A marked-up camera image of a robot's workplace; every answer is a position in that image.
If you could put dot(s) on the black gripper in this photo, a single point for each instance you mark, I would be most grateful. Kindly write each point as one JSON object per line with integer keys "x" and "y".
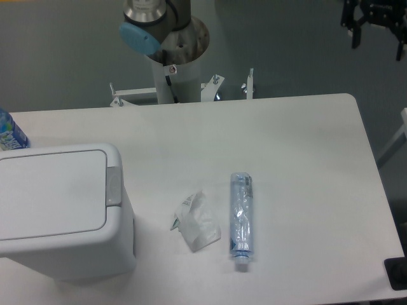
{"x": 388, "y": 14}

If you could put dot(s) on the grey trash can push button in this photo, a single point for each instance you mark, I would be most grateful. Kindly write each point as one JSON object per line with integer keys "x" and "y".
{"x": 113, "y": 186}

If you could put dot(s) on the white plastic trash can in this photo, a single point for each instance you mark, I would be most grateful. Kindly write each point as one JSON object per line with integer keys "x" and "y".
{"x": 54, "y": 217}

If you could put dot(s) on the crushed clear plastic bottle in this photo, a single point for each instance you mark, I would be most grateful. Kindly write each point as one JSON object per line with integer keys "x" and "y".
{"x": 241, "y": 218}

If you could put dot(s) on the black clamp at table edge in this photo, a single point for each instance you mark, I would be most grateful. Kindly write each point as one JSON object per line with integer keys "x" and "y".
{"x": 396, "y": 272}

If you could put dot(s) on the crumpled white plastic wrapper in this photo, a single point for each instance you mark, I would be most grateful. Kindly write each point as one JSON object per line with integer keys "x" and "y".
{"x": 196, "y": 222}

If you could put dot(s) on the blue labelled water bottle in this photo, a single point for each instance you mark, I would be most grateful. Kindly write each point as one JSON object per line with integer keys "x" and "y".
{"x": 12, "y": 136}

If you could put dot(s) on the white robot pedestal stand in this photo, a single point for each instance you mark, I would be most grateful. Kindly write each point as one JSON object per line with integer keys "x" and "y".
{"x": 175, "y": 64}

